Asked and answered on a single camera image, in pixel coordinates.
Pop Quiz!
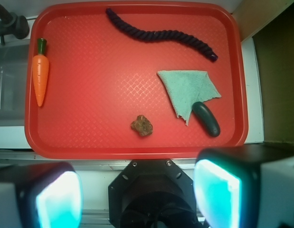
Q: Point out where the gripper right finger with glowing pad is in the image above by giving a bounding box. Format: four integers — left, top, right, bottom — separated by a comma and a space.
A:
193, 145, 294, 228

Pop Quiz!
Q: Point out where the brown rock chunk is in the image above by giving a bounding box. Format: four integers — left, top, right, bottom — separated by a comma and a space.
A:
131, 115, 153, 137

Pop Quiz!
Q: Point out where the dark green plastic pickle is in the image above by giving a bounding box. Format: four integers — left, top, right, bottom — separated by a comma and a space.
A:
192, 102, 220, 137

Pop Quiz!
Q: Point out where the green cloth rag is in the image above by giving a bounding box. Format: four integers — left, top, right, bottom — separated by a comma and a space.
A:
157, 70, 221, 126

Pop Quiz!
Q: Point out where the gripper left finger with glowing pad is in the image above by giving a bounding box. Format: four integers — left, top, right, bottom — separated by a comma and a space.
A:
0, 162, 83, 228

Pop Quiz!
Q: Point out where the dark purple rope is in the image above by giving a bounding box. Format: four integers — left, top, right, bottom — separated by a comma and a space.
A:
105, 8, 219, 63

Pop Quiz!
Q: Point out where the metal sink basin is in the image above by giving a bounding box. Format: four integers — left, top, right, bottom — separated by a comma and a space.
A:
0, 39, 29, 127

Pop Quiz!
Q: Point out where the red plastic tray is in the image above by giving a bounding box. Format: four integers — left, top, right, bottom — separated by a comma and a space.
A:
25, 1, 248, 160

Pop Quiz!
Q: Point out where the orange plastic carrot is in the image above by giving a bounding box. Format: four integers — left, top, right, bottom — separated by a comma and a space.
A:
32, 38, 49, 107

